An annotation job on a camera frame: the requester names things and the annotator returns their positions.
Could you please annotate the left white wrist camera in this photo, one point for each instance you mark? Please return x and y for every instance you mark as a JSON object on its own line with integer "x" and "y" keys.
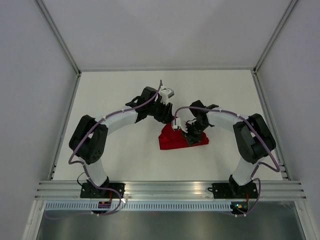
{"x": 166, "y": 94}

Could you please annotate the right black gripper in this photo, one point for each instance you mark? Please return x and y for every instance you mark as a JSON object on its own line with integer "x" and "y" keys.
{"x": 191, "y": 139}

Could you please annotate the white slotted cable duct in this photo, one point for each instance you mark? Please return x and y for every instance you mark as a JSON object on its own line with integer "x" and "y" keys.
{"x": 176, "y": 206}

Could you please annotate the right aluminium frame post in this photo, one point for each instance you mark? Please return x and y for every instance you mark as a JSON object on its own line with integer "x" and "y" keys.
{"x": 275, "y": 34}

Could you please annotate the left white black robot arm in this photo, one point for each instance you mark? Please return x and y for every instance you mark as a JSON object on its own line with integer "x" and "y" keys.
{"x": 90, "y": 136}

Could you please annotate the aluminium frame post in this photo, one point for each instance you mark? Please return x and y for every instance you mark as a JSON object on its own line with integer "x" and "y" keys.
{"x": 57, "y": 35}
{"x": 275, "y": 34}

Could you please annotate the left aluminium frame post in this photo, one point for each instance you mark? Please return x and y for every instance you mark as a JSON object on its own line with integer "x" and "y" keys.
{"x": 57, "y": 35}

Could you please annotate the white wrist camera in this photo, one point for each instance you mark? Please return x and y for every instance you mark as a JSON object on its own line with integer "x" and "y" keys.
{"x": 166, "y": 94}
{"x": 179, "y": 124}

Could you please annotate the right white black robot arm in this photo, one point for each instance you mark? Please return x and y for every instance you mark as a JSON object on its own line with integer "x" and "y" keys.
{"x": 253, "y": 137}

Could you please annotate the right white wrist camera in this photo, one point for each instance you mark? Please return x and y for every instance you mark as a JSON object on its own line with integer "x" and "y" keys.
{"x": 179, "y": 124}

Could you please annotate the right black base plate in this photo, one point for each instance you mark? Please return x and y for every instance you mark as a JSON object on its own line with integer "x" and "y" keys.
{"x": 226, "y": 191}

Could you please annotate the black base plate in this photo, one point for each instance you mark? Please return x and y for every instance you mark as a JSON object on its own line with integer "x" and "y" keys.
{"x": 88, "y": 191}
{"x": 226, "y": 191}

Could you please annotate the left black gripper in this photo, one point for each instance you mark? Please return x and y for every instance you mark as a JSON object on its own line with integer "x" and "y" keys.
{"x": 166, "y": 116}

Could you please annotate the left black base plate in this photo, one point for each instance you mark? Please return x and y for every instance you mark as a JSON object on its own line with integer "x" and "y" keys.
{"x": 88, "y": 191}

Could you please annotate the red cloth napkin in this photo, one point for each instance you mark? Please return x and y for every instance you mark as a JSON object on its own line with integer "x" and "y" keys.
{"x": 170, "y": 139}

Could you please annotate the aluminium front rail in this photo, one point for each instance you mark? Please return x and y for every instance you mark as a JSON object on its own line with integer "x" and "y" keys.
{"x": 271, "y": 190}

